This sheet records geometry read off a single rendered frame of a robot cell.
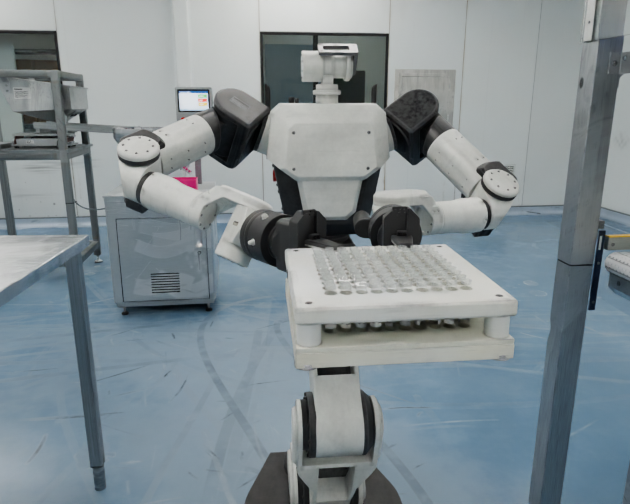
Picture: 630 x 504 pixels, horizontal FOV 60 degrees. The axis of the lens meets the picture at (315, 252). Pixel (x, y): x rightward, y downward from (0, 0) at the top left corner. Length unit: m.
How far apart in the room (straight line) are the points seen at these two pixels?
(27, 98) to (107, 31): 2.13
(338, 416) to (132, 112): 5.31
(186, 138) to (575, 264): 0.94
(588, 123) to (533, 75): 5.59
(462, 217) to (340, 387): 0.45
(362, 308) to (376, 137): 0.70
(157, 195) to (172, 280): 2.48
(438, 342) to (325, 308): 0.13
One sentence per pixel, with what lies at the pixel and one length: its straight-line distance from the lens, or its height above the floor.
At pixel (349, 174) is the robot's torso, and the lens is 1.23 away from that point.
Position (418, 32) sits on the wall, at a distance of 6.48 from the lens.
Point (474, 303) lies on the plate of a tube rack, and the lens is 0.62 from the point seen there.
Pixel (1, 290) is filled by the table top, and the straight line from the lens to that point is 1.38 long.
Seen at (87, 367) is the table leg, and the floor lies 0.46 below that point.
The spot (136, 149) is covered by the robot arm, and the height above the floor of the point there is 1.20.
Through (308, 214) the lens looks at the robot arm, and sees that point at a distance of 0.82.
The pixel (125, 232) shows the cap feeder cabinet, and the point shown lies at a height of 0.54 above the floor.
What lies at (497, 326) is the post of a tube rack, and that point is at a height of 1.04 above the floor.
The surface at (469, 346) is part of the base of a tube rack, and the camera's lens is 0.64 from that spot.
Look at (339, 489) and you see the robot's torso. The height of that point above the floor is 0.34.
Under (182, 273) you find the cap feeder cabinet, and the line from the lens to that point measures 3.50.
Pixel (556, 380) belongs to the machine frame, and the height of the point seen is 0.61.
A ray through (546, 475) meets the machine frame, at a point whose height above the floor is 0.33.
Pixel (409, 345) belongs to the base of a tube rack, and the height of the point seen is 1.02.
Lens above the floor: 1.28
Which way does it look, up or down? 15 degrees down
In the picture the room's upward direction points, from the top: straight up
